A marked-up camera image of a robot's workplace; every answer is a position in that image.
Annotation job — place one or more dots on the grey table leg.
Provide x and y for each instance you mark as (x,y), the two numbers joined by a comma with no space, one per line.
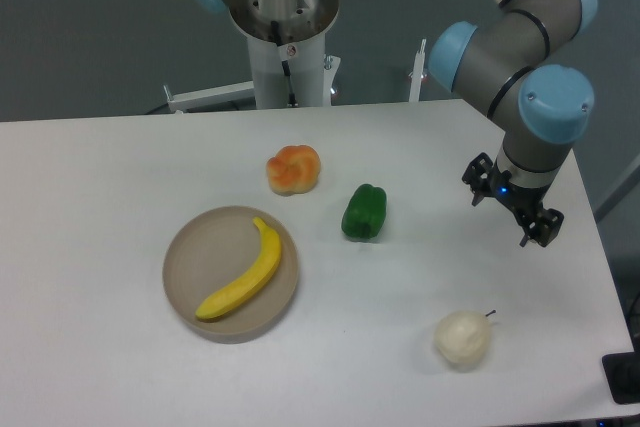
(622,185)

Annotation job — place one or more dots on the white pear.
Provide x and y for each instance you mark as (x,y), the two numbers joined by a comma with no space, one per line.
(463,339)

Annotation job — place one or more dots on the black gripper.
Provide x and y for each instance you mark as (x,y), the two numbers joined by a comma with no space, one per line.
(540,225)

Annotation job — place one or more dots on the white metal bracket left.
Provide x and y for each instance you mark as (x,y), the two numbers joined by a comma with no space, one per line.
(208,99)

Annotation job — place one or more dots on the beige round plate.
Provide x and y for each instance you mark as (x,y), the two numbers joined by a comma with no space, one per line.
(213,250)

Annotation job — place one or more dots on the white metal bracket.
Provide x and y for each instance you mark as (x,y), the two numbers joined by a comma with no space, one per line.
(418,74)
(208,99)

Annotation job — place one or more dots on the green bell pepper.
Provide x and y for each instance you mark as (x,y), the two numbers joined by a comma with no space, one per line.
(365,213)

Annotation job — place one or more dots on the black device at edge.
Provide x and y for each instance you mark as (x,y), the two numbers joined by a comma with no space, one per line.
(622,374)

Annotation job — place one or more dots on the yellow banana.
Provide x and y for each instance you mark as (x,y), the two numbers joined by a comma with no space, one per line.
(247,285)

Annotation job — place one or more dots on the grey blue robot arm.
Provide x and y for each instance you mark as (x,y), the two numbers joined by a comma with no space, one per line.
(502,71)

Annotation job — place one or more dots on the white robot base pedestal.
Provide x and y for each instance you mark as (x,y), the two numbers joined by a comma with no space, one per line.
(286,41)

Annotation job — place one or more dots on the white metal bracket right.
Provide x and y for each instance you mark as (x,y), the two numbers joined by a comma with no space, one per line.
(418,74)

